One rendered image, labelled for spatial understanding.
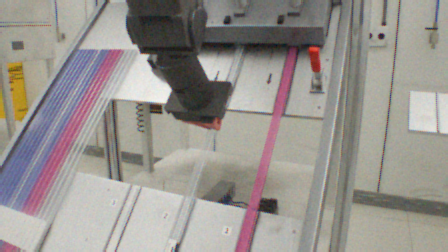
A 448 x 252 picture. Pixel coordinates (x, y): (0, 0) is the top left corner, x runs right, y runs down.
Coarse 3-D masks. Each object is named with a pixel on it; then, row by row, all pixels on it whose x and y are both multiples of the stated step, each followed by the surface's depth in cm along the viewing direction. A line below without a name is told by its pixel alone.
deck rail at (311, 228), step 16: (352, 0) 70; (336, 48) 63; (336, 64) 61; (336, 80) 59; (336, 96) 58; (336, 112) 56; (336, 128) 59; (320, 144) 54; (320, 160) 52; (320, 176) 51; (320, 192) 50; (320, 208) 49; (304, 224) 48; (320, 224) 52; (304, 240) 47
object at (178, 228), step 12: (240, 48) 70; (240, 60) 69; (228, 72) 67; (216, 132) 62; (204, 144) 60; (204, 156) 59; (192, 180) 57; (192, 192) 56; (180, 216) 54; (180, 228) 53
